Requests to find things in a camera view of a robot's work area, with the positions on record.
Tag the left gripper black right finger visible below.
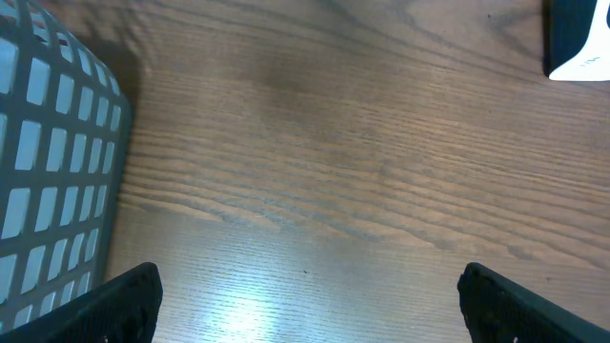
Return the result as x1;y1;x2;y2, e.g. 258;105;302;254
457;262;609;343

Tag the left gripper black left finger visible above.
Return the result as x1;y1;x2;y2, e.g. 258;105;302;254
1;262;163;343

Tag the black mesh plastic basket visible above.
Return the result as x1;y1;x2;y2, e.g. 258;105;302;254
1;0;132;332

